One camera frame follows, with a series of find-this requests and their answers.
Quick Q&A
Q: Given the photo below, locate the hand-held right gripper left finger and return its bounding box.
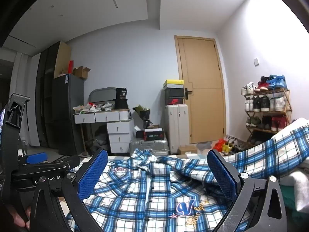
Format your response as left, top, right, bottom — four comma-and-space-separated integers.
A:
29, 148, 108, 232

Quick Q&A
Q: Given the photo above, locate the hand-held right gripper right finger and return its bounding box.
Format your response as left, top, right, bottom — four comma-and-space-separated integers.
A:
207, 149, 289, 232

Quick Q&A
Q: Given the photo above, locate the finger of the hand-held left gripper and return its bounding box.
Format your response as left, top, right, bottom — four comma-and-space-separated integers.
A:
26, 152, 48, 165
47, 155, 81, 172

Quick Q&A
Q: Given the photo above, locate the blue white plaid shirt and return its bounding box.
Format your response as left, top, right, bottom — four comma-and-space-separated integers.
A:
64, 124, 309, 232

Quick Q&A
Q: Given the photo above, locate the person's left hand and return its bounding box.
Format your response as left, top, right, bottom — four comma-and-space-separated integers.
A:
6, 204, 31, 231

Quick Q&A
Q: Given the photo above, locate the red plastic bag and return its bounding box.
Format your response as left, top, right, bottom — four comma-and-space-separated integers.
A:
212, 139, 227, 151

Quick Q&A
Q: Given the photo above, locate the pile of shoes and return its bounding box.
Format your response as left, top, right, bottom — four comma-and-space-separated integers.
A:
226, 135, 251, 154

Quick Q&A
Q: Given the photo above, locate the dark bag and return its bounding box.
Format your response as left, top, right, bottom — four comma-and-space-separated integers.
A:
93, 126, 110, 150

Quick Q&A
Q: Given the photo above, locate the flat cardboard box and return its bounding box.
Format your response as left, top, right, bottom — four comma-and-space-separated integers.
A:
177, 146, 198, 155

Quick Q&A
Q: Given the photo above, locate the black fridge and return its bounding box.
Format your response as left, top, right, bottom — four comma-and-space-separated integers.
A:
52, 74, 85, 155

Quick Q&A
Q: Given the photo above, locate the white drawer desk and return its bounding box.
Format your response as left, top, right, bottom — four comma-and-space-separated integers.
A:
74, 109, 134, 154

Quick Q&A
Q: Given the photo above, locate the silver suitcase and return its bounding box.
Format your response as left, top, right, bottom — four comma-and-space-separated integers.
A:
129, 138, 169, 156

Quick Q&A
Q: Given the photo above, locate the desk clutter pile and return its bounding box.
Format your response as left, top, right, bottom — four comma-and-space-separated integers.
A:
74, 101, 116, 114

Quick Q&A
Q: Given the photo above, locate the white suitcase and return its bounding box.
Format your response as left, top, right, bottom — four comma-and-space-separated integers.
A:
165, 104, 190, 154

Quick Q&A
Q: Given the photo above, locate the teal cloth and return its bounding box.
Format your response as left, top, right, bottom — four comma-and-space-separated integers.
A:
282, 186, 309, 232

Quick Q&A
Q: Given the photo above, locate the black red striped shoe box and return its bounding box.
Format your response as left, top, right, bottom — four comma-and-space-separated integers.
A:
143, 128, 167, 141

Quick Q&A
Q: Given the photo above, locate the grey rounded chair back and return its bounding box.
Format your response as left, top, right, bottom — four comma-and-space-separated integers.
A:
88, 87, 117, 103

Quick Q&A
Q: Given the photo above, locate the black bag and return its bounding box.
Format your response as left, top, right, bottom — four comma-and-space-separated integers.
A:
114, 99, 129, 110

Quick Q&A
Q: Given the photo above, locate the wooden shoe rack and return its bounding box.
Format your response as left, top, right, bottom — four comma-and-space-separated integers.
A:
243, 88, 291, 148

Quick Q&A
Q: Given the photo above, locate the light grey hoodie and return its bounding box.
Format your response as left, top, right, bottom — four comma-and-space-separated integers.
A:
270, 117, 309, 213

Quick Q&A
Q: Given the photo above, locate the dark wrapped flower bouquet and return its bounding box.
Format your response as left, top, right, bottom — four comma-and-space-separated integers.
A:
132, 105, 151, 128

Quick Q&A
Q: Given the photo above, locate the open cardboard box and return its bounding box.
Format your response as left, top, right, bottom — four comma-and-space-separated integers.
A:
72, 66, 91, 79

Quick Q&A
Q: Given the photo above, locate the dark grey shoe box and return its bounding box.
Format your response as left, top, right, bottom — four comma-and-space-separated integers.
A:
164, 88, 185, 98

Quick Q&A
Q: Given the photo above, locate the light wooden door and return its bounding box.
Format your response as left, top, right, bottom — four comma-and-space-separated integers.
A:
174, 35, 226, 144

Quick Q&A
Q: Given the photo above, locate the yellow lid shoe box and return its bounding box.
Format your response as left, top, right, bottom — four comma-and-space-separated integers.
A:
163, 79, 184, 89

